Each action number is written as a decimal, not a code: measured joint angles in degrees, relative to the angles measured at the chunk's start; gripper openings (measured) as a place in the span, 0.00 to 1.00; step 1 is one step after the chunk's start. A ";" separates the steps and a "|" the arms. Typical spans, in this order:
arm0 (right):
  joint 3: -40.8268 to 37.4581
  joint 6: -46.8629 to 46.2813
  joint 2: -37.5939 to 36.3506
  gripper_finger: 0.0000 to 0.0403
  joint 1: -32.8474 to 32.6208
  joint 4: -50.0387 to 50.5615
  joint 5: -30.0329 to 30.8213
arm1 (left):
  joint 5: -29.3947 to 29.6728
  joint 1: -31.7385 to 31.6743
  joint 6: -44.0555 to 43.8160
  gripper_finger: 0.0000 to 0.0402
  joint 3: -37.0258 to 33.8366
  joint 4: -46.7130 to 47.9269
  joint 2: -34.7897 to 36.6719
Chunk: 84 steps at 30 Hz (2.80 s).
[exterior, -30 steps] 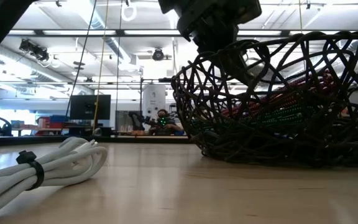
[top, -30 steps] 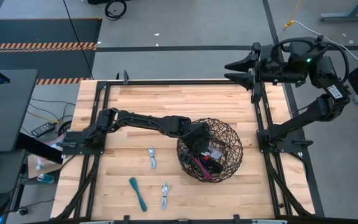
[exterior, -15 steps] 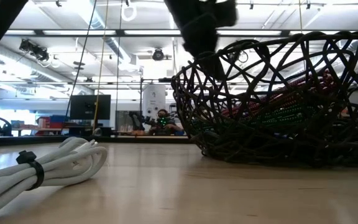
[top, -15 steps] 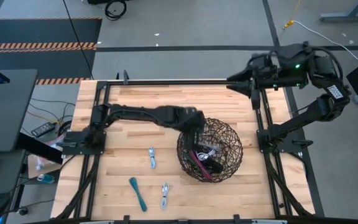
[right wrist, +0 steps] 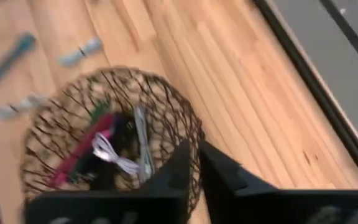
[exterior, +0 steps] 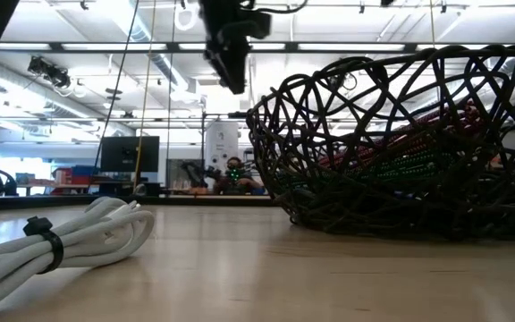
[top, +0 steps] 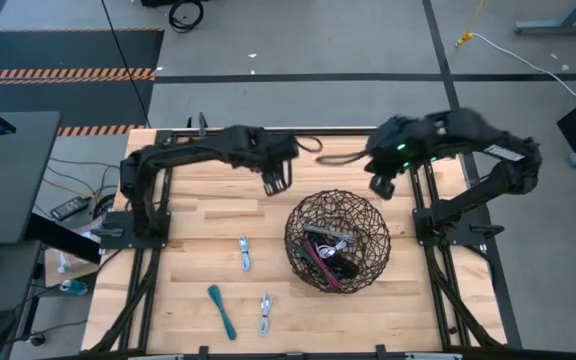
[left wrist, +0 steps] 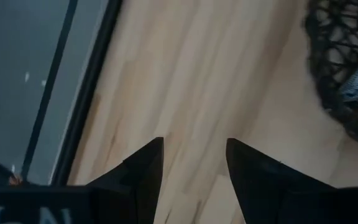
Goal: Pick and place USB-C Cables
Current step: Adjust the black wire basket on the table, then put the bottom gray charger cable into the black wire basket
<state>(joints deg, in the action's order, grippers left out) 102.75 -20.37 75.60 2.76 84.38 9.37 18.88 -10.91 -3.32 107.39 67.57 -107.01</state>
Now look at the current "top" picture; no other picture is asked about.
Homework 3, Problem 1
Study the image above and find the maroon USB-C cable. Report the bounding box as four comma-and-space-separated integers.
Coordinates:
301, 239, 344, 291

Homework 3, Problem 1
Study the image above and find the black power adapter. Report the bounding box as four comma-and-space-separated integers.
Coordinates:
49, 195, 91, 222

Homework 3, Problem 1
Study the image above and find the black cable with red tie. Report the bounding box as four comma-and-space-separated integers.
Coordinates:
317, 244, 360, 281

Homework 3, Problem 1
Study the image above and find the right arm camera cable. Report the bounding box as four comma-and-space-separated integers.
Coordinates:
314, 150, 372, 167

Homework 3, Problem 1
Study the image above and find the teal USB-C cable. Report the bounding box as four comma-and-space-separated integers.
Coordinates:
206, 284, 238, 342

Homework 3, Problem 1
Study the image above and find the white floor cable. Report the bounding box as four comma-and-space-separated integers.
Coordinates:
470, 32, 576, 99

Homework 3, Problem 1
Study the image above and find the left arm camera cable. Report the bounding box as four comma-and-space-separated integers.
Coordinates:
294, 135, 324, 154

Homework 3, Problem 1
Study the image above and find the lavender grey USB-C cable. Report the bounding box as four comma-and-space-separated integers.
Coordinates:
315, 238, 350, 260

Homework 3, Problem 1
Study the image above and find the light blue USB-C cable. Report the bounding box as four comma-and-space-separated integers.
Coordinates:
238, 236, 252, 273

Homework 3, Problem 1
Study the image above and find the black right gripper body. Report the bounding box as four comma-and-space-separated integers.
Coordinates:
366, 166, 400, 202

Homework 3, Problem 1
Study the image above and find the grey table leg base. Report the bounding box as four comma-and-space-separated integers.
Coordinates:
512, 0, 576, 37

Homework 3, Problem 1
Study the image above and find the thin black floor cable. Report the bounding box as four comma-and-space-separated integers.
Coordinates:
100, 0, 152, 129

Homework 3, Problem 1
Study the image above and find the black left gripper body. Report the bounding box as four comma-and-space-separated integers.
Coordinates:
260, 142, 301, 198

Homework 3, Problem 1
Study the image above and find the black hazard-striped floor mat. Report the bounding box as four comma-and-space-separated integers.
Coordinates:
0, 28, 165, 137

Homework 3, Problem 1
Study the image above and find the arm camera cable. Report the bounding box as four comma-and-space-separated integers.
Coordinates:
294, 135, 324, 154
314, 150, 372, 167

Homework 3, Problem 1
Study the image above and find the coiled black floor cable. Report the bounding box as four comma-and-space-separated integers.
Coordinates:
167, 0, 206, 35

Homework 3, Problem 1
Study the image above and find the teal water bottle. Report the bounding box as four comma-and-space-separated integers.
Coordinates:
59, 278, 90, 296

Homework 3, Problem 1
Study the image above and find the white silver USB-C cable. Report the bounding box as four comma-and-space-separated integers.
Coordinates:
257, 292, 273, 338

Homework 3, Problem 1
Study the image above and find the dark brown woven wire basket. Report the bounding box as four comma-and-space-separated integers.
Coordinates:
283, 188, 392, 295

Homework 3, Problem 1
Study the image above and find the grey side desk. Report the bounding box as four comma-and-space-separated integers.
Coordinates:
0, 110, 62, 246

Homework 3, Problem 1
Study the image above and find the black aluminium table frame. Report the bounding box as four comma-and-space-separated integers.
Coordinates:
87, 127, 524, 360

